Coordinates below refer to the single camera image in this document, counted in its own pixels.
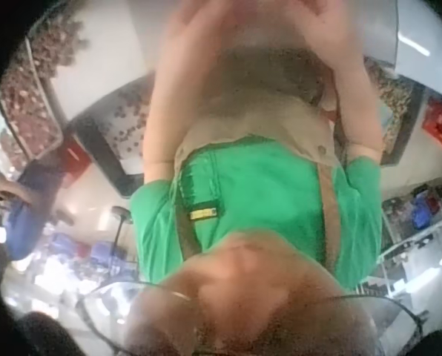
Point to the person's right hand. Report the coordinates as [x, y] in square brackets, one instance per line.
[328, 29]

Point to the person's left hand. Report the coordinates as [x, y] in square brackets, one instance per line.
[195, 26]

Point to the grey plastic sheet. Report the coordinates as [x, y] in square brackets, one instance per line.
[421, 29]

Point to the black tray with scattered nuts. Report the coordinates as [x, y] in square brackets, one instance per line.
[121, 126]

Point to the black tray of pale nuts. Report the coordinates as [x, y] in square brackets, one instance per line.
[395, 100]

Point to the heap of brown nuts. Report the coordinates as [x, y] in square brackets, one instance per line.
[54, 41]

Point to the red plastic crate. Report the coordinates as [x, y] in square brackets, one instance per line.
[441, 128]
[74, 158]

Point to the metal tray of reddish-brown nuts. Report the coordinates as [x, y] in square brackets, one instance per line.
[28, 111]

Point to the black stand with round top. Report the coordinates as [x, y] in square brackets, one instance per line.
[121, 226]

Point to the shelf with mixed goods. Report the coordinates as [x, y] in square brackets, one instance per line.
[415, 215]

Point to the stall with blue and red goods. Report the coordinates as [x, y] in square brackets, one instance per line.
[76, 256]

